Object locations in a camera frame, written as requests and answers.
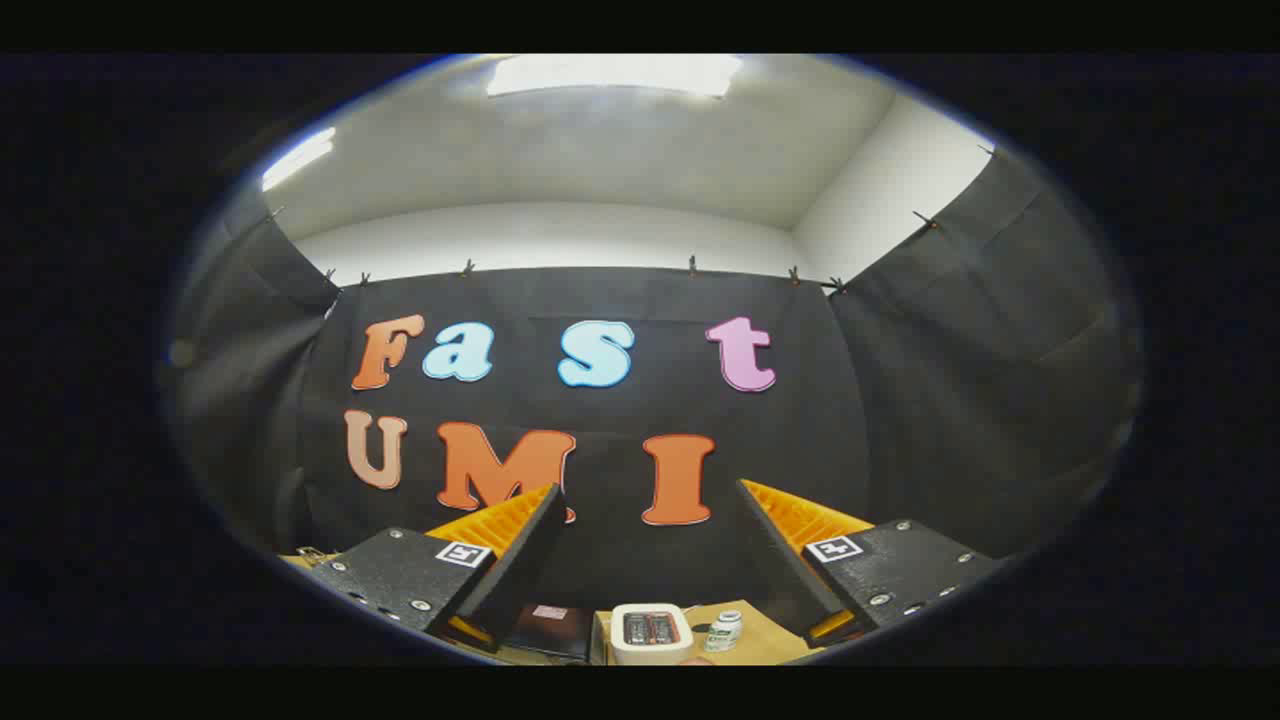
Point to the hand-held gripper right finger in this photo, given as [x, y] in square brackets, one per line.
[775, 570]

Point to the black toaster oven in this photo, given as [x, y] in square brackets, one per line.
[555, 635]

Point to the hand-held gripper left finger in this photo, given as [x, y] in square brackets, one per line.
[520, 570]

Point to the white rectangular box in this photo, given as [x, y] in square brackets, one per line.
[650, 650]

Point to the ceiling light panel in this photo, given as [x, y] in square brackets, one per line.
[615, 74]
[298, 158]

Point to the white bottle with green label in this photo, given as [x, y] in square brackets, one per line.
[723, 632]

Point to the row of small backdrop clips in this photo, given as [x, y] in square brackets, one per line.
[467, 268]

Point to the black backdrop cloth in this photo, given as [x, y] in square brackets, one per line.
[620, 300]

